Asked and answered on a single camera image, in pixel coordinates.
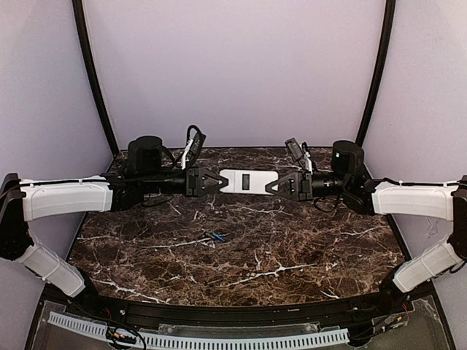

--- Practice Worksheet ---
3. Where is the white red remote control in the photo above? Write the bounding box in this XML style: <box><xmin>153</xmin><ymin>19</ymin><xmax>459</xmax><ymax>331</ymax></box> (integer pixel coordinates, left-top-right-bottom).
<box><xmin>220</xmin><ymin>169</ymin><xmax>279</xmax><ymax>195</ymax></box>

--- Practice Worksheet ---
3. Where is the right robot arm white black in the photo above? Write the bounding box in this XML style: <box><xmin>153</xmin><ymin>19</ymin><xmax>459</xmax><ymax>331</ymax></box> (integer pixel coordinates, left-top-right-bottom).
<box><xmin>265</xmin><ymin>139</ymin><xmax>466</xmax><ymax>293</ymax></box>

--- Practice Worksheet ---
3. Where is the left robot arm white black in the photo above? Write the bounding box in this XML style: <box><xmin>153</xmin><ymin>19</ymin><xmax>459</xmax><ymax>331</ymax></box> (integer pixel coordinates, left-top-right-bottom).
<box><xmin>1</xmin><ymin>133</ymin><xmax>228</xmax><ymax>298</ymax></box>

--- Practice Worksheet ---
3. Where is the blue battery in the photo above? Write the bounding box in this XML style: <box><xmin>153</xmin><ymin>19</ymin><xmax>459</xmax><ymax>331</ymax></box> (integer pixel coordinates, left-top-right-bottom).
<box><xmin>213</xmin><ymin>233</ymin><xmax>226</xmax><ymax>243</ymax></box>

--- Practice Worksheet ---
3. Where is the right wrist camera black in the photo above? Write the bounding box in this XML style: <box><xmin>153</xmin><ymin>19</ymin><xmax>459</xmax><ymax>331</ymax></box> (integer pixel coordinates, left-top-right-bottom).
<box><xmin>285</xmin><ymin>138</ymin><xmax>313</xmax><ymax>172</ymax></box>

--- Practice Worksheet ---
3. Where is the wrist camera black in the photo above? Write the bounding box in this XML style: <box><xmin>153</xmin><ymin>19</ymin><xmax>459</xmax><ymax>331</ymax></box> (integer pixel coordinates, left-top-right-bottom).
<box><xmin>285</xmin><ymin>138</ymin><xmax>313</xmax><ymax>172</ymax></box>
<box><xmin>179</xmin><ymin>141</ymin><xmax>203</xmax><ymax>170</ymax></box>

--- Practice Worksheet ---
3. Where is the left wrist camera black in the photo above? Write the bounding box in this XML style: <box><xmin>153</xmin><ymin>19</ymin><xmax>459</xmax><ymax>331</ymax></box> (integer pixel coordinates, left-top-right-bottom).
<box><xmin>179</xmin><ymin>141</ymin><xmax>203</xmax><ymax>170</ymax></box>

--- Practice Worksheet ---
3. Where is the left camera cable black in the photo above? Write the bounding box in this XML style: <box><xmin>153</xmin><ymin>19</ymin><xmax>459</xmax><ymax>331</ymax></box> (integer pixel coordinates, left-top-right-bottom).
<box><xmin>186</xmin><ymin>125</ymin><xmax>206</xmax><ymax>147</ymax></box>

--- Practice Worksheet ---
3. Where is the black front rail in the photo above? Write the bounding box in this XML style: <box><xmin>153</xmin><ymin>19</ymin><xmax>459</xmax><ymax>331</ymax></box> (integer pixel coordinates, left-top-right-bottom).
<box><xmin>67</xmin><ymin>293</ymin><xmax>402</xmax><ymax>329</ymax></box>

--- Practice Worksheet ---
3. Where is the right white cable duct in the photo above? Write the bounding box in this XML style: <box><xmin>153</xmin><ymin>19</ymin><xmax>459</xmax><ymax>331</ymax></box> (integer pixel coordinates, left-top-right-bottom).
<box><xmin>141</xmin><ymin>329</ymin><xmax>350</xmax><ymax>350</ymax></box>

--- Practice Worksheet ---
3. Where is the white cable duct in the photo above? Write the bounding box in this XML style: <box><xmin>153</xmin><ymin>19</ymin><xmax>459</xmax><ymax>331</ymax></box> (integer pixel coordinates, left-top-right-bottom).
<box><xmin>141</xmin><ymin>329</ymin><xmax>350</xmax><ymax>350</ymax></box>
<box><xmin>47</xmin><ymin>311</ymin><xmax>107</xmax><ymax>341</ymax></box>

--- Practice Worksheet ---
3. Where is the left white cable duct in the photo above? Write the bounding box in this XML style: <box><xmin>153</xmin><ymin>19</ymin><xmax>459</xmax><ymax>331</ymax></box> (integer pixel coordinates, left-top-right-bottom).
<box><xmin>47</xmin><ymin>311</ymin><xmax>107</xmax><ymax>341</ymax></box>

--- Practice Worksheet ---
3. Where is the right black frame post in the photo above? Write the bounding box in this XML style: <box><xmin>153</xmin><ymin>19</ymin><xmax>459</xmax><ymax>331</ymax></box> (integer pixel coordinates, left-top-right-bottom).
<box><xmin>355</xmin><ymin>0</ymin><xmax>396</xmax><ymax>147</ymax></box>

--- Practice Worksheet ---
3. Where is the black frame post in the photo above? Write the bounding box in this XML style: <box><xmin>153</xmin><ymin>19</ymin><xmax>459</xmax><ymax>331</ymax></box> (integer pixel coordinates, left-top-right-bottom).
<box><xmin>72</xmin><ymin>0</ymin><xmax>120</xmax><ymax>156</ymax></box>
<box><xmin>355</xmin><ymin>0</ymin><xmax>396</xmax><ymax>147</ymax></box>

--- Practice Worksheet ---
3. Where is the left black frame post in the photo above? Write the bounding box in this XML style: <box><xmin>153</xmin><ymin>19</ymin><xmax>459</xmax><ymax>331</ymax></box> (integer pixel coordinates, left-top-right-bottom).
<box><xmin>72</xmin><ymin>0</ymin><xmax>120</xmax><ymax>156</ymax></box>

